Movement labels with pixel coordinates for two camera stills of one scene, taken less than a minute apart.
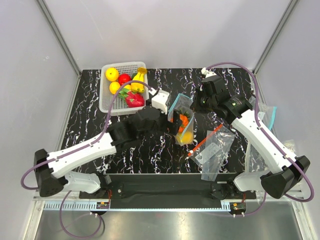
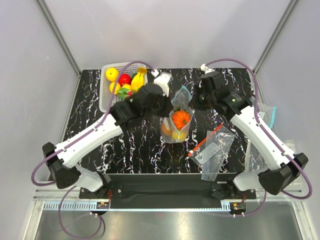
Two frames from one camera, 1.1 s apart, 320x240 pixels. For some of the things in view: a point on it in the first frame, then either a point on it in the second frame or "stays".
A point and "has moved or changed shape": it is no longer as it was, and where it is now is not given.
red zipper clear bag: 209,156 stays
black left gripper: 168,126 -> 168,106
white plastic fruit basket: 106,98 stays
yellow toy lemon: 128,86 stays
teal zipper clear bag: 183,105 has moved or changed shape
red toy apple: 124,78 stays
